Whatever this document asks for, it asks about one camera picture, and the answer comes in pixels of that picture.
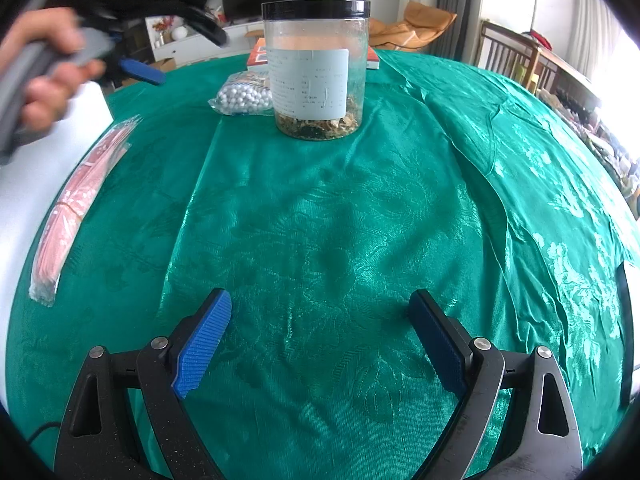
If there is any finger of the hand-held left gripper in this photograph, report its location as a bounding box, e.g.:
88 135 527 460
182 5 229 47
119 56 167 87

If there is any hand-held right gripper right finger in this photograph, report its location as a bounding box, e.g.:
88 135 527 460
408 289 585 480

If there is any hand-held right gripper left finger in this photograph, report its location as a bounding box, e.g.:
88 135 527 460
54 287 233 480

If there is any pink cloth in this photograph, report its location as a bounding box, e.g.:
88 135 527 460
29 116 143 307

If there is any person's left hand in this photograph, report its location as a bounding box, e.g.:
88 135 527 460
0 7 107 133

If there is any white TV cabinet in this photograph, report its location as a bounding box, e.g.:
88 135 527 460
150 20 266 68

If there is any red flower bouquet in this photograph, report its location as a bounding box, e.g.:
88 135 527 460
152 16 173 46

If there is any orange book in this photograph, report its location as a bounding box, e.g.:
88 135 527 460
246 40 381 72

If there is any bag of white beads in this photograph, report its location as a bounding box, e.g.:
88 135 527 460
207 71 276 117

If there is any clear jar with black lid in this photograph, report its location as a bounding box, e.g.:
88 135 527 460
261 0 372 142

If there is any green tablecloth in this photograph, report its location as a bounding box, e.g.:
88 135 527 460
5 47 640 480

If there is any orange lounge chair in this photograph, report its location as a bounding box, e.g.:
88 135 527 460
369 1 458 53

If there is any grey curtain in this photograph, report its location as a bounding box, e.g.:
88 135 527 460
437 0 483 63

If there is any pile of household clutter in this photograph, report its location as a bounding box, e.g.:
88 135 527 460
540 87 640 221

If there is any wooden slatted bench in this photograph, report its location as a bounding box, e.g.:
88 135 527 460
480 20 601 106

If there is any black cable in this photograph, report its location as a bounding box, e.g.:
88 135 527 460
25 422 63 443

